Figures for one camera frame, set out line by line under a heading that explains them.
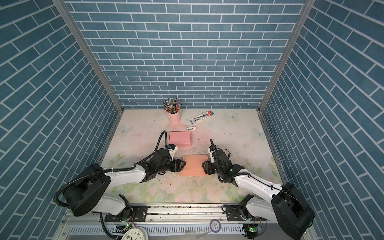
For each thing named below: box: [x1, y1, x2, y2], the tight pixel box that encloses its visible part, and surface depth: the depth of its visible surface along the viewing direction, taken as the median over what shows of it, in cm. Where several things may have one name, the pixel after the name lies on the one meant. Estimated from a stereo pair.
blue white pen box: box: [189, 110, 215, 125], surface depth 118 cm
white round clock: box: [121, 226, 149, 240], surface depth 67 cm
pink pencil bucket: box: [166, 110, 182, 125], surface depth 108 cm
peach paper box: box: [178, 154, 209, 177], surface depth 87 cm
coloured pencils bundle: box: [163, 97, 183, 114], surface depth 109 cm
